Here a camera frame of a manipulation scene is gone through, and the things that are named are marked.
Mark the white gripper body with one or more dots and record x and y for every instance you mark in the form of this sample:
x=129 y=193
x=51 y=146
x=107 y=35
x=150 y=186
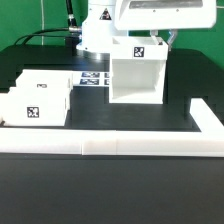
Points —
x=164 y=14

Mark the white drawer cabinet box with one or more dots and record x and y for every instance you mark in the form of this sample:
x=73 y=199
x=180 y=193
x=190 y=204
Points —
x=137 y=70

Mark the white drawer tagged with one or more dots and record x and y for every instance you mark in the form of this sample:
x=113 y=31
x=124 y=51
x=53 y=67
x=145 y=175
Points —
x=44 y=78
x=35 y=106

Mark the white drawer front tagged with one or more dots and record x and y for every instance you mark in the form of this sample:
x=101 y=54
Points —
x=35 y=106

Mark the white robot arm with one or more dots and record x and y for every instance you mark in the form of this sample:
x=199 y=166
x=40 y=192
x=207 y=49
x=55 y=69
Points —
x=108 y=18

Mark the white marker tag sheet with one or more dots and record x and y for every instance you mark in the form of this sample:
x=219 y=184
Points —
x=91 y=78

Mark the white foam border wall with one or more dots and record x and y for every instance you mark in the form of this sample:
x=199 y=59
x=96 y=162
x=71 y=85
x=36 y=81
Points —
x=208 y=141

